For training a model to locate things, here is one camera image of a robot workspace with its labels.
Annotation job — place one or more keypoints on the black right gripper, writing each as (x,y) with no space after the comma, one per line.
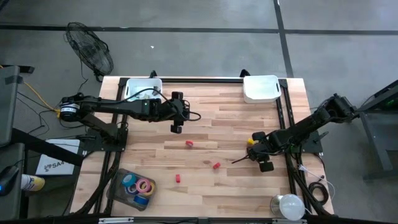
(264,149)

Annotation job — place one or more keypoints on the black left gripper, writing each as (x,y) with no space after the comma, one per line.
(178,112)

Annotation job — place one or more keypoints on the yellow stapler remover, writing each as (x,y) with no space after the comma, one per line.
(250,141)

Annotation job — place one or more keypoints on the white plastic bin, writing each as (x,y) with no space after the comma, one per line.
(261,88)
(133,85)

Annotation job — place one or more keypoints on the pink tape roll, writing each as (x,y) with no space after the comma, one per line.
(137,185)

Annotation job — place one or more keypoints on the light blue tape roll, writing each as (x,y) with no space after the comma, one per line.
(123,180)

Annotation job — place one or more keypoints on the dark blue tape roll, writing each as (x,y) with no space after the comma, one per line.
(141,200)

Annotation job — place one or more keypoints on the clear grey plastic bin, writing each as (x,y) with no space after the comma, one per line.
(116,186)

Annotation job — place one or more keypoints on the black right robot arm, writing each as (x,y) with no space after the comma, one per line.
(311,121)

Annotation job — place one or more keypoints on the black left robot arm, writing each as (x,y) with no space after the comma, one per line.
(118,107)

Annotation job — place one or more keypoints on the white dome table lamp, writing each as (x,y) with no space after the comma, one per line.
(290,207)

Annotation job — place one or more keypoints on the black floor fan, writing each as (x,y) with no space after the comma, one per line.
(90,49)

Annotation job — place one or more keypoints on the black side stand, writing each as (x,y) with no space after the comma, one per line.
(373,140)

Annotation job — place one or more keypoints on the white cardboard box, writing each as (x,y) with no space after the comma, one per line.
(59,165)

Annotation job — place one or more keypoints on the black diagonal stand beam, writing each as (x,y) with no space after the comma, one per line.
(46,148)

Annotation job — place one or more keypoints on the yellow spray can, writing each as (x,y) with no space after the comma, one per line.
(32,183)

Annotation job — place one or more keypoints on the grey desk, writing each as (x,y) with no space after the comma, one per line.
(14,205)
(7,109)

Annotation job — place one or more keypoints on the black computer mouse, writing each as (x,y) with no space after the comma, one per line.
(7,179)

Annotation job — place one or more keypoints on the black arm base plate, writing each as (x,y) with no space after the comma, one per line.
(308,144)
(93,144)

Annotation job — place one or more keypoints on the silver frame bracket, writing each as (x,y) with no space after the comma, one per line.
(289,221)
(115,220)

